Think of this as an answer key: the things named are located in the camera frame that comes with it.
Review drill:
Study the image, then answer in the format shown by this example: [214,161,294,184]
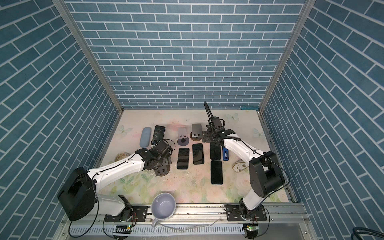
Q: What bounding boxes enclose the black phone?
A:
[177,148,190,170]
[211,160,223,185]
[192,144,205,165]
[151,125,166,146]
[210,143,222,160]

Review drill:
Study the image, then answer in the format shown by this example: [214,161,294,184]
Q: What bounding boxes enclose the wooden base phone stand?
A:
[190,124,203,142]

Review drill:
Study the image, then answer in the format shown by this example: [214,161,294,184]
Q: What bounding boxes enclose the grey round phone stand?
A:
[177,127,190,146]

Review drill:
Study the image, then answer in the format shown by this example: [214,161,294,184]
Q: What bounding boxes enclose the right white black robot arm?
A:
[203,117,286,211]

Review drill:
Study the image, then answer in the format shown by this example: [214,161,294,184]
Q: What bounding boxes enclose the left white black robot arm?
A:
[58,140,174,222]

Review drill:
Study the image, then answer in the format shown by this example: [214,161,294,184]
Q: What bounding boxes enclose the blue fabric cylinder speaker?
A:
[140,127,152,148]

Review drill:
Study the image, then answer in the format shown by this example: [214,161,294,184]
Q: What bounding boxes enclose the blue black stapler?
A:
[222,147,229,162]

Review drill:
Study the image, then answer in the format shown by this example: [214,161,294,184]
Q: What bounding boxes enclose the right seashell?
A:
[233,161,249,173]

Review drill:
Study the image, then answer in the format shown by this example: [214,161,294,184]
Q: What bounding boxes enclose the left circuit board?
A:
[113,225,132,236]

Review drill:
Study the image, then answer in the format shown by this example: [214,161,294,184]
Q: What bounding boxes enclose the circuit board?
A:
[113,225,132,236]
[243,224,259,232]

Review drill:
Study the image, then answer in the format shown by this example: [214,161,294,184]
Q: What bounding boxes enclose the right circuit board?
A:
[243,224,259,232]

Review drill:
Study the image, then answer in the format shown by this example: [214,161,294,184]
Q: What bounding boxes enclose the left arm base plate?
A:
[104,205,149,224]

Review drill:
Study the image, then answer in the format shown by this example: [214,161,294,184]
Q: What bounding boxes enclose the white cable duct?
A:
[70,224,245,237]

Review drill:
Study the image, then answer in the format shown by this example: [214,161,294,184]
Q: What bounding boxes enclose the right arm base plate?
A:
[223,204,267,222]

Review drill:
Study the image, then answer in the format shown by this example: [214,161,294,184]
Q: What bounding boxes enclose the aluminium front rail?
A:
[53,203,317,240]

